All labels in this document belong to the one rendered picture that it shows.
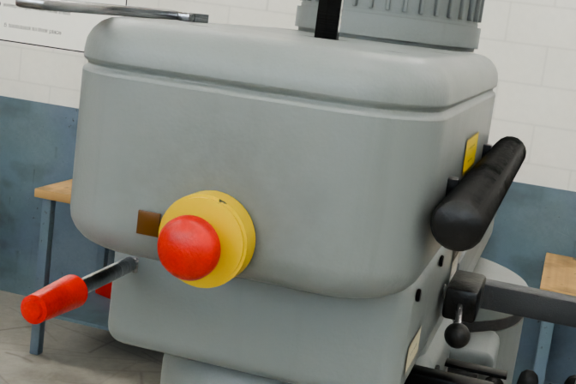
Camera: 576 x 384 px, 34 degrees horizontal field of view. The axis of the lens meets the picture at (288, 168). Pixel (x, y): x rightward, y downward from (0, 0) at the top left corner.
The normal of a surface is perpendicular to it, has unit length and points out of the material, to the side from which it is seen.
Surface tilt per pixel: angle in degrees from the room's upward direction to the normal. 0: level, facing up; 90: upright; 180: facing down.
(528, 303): 90
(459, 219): 90
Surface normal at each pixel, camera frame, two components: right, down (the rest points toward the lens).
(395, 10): -0.06, 0.15
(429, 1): 0.33, 0.19
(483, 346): 0.12, -0.98
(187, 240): -0.25, 0.04
